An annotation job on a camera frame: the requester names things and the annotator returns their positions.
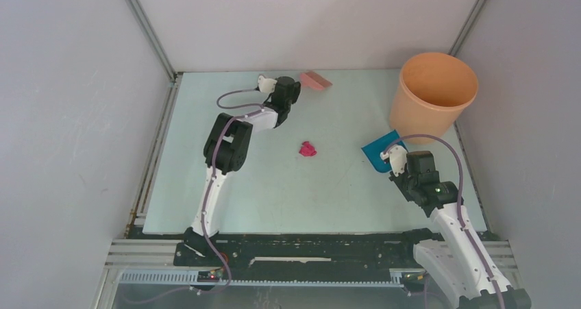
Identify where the pink plastic brush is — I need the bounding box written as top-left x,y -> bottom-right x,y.
299,71 -> 332,91

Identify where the blue plastic dustpan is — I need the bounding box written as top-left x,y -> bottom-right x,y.
361,130 -> 407,173

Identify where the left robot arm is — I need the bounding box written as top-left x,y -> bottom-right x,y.
184,75 -> 301,266

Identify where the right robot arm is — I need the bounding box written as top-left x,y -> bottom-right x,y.
381,145 -> 532,308

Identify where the pink paper scrap right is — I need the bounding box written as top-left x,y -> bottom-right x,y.
299,141 -> 317,157

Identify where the orange plastic bucket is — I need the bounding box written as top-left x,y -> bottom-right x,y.
388,52 -> 479,137

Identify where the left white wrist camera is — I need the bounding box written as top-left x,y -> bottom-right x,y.
256,75 -> 277,94

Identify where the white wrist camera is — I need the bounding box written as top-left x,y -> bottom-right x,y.
256,75 -> 277,94
380,145 -> 408,177

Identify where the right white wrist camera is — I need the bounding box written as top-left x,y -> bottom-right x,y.
380,145 -> 408,177

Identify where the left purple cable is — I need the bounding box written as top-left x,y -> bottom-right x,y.
199,88 -> 267,294

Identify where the purple cable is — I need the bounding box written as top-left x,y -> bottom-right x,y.
199,88 -> 267,294
383,134 -> 507,309

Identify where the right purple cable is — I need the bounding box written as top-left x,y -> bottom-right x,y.
383,134 -> 507,309

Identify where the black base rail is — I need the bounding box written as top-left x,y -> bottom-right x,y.
173,228 -> 443,284

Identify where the aluminium frame post left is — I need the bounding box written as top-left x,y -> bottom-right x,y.
125,0 -> 177,82

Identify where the aluminium frame post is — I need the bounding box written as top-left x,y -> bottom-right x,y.
125,0 -> 177,82
448,0 -> 489,57

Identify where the aluminium frame post right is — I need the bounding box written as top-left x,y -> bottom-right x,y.
448,0 -> 489,57

